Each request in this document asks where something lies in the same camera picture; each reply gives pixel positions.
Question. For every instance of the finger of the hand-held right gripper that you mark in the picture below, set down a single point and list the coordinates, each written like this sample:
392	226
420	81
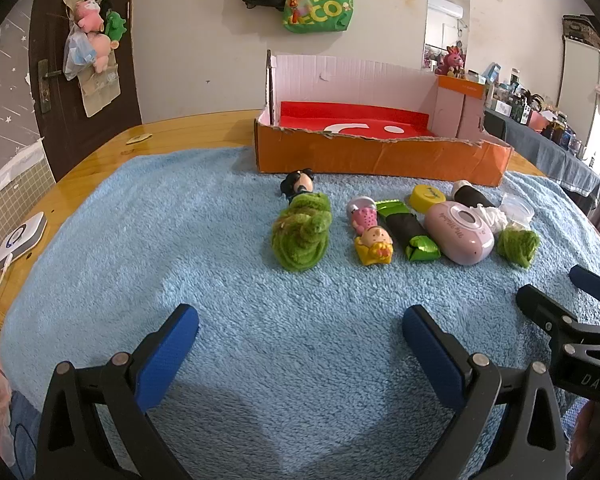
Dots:
540	305
592	282

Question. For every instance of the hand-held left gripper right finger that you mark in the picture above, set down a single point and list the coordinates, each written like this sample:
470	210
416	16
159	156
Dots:
430	355

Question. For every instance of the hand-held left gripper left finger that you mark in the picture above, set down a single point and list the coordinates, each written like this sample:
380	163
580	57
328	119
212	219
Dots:
167	350

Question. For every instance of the small green knitted toy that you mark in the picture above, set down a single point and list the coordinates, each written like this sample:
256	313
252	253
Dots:
517	247

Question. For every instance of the clear plastic container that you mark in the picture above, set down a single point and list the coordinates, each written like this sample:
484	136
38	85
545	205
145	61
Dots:
517	210

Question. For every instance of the pink handheld device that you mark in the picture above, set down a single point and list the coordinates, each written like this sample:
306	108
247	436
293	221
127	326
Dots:
455	235

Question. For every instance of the yellow doll figure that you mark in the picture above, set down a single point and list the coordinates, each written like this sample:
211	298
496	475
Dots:
375	245

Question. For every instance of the green black roll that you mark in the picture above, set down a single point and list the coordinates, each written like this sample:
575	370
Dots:
405	230

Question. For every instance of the black and white plush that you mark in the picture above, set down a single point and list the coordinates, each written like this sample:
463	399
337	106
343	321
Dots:
472	195

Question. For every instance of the large green knitted toy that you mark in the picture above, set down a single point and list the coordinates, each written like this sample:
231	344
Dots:
300	237

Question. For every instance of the black-haired doll figure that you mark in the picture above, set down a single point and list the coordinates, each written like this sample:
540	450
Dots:
297	182

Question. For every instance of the orange cardboard box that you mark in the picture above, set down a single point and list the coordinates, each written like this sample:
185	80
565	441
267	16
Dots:
355	155

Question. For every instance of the blue fleece blanket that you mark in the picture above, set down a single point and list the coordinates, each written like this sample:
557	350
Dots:
230	260

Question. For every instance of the grey cloth covered side table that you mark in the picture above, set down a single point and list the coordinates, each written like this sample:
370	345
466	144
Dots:
545	155

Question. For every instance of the blue denim clothing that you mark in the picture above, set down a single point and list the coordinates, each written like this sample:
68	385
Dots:
22	430

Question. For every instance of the white charger device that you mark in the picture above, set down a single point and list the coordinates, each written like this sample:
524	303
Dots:
22	237

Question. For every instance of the small table sticker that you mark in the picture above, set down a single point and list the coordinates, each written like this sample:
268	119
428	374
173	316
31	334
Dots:
138	138

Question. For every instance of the pink dragon plush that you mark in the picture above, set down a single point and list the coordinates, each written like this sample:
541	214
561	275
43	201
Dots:
452	62

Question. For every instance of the clear plastic bag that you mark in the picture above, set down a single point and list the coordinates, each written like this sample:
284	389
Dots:
75	57

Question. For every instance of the pink plush toy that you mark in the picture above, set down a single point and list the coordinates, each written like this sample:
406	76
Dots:
101	50
90	15

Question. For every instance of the green plush toy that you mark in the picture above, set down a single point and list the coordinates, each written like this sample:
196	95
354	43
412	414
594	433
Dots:
115	25

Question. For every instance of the dark brown door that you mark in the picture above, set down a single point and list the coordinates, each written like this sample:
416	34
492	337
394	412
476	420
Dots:
50	25

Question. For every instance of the wall mirror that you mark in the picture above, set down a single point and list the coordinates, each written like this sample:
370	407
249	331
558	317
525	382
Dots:
447	25

